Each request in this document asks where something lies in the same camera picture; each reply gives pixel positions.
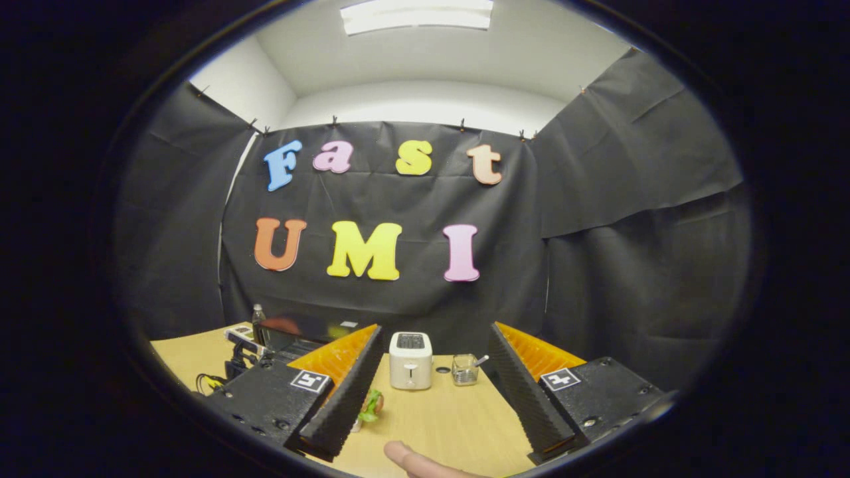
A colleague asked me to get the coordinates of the black electric oven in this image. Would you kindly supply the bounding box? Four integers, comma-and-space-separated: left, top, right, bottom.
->
258, 313, 377, 364

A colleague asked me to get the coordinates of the ceiling light panel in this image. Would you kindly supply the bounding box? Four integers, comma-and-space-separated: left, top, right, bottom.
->
339, 0, 495, 37

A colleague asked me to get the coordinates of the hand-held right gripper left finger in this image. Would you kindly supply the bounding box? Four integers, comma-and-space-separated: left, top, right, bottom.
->
203, 323, 385, 463

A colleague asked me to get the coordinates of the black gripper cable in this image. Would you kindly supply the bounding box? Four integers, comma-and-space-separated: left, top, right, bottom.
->
195, 370, 231, 395

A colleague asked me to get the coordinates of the lettuce sandwich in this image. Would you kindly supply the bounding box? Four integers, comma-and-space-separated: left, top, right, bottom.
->
357, 389, 385, 426

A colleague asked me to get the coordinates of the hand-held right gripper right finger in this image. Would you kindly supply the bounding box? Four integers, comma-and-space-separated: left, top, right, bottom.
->
487, 321, 670, 465

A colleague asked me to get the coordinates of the white toaster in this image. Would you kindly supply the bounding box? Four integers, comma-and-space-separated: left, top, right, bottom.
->
388, 331, 434, 391

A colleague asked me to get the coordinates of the clear glass cup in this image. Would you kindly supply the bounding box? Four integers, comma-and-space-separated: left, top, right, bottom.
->
452, 354, 480, 387

